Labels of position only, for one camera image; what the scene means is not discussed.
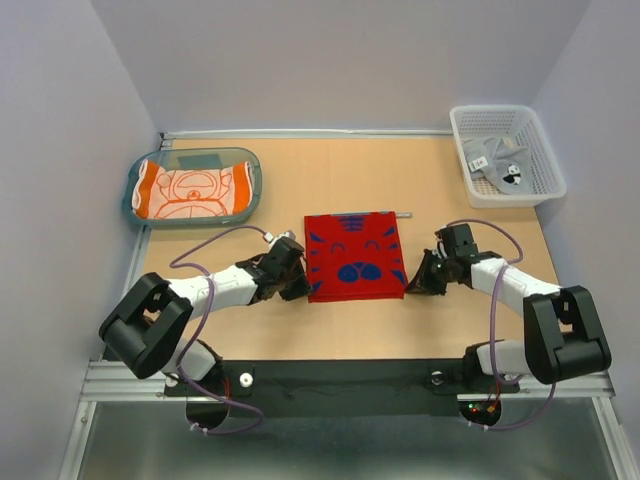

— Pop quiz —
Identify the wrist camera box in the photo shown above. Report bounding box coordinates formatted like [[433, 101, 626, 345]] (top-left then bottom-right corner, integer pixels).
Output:
[[263, 230, 296, 246], [435, 223, 479, 258]]

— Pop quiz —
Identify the white perforated plastic basket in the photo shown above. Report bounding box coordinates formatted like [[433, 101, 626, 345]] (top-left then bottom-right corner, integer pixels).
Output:
[[450, 105, 567, 208]]

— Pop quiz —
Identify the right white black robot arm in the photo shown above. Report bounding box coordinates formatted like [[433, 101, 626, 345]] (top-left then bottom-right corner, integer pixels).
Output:
[[406, 250, 612, 390]]

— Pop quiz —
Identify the orange and white towel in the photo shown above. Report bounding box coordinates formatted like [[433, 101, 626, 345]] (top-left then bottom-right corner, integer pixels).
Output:
[[130, 159, 253, 221]]

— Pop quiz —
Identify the aluminium frame rail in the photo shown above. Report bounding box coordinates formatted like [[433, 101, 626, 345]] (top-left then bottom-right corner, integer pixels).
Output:
[[79, 355, 615, 401]]

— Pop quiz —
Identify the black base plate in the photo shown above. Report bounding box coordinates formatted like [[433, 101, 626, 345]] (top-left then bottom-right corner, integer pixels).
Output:
[[164, 358, 521, 419]]

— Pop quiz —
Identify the grey folded cloth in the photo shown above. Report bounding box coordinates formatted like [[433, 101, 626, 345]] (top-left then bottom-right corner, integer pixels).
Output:
[[462, 137, 534, 195]]

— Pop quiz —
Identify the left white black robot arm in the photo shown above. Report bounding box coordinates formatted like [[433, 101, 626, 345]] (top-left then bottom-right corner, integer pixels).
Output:
[[99, 235, 311, 394]]

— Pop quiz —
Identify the red and blue cloth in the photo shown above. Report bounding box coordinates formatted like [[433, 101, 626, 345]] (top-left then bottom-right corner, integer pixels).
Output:
[[304, 211, 408, 303]]

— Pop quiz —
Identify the teal translucent plastic tub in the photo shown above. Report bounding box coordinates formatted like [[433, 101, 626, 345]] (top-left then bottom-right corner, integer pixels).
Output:
[[122, 147, 263, 228]]

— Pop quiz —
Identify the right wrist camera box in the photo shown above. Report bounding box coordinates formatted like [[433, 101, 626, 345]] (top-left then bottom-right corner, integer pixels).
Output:
[[435, 223, 479, 258]]

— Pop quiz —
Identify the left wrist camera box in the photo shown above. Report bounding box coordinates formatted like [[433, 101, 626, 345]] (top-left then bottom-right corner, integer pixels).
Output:
[[263, 230, 296, 246]]

